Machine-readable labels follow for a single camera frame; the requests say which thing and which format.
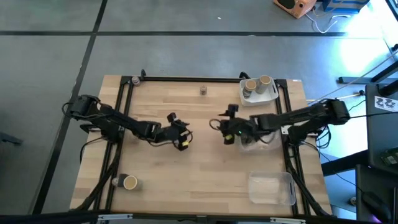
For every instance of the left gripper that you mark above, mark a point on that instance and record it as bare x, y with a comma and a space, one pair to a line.
168, 132

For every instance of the dark green spice tin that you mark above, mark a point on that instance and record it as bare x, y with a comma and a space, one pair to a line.
121, 179

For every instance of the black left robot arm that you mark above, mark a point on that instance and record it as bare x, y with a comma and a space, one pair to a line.
124, 123

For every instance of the white marker paper sheet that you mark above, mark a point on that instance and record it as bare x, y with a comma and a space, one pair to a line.
385, 103

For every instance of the white plastic bin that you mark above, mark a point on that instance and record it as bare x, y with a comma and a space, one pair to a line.
262, 99

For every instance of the blue box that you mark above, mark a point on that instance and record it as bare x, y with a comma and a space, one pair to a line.
342, 4

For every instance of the grey metal stand leg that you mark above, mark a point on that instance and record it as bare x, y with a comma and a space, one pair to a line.
357, 80

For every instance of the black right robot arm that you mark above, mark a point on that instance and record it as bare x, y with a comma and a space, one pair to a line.
295, 116

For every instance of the black desk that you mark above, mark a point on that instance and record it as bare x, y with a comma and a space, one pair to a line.
367, 180
381, 133

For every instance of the black computer mouse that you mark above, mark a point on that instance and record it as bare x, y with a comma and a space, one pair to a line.
374, 203

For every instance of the orange wooden speaker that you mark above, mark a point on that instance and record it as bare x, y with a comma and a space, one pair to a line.
295, 7

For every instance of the black aluminium table frame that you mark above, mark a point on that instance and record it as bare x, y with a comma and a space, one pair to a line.
174, 79

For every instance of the clear plastic bin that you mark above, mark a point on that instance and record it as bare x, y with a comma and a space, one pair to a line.
270, 189
275, 144

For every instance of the green circuit board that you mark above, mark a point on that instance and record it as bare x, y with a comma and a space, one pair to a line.
390, 158

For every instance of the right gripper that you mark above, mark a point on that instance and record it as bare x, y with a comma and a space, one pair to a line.
237, 130

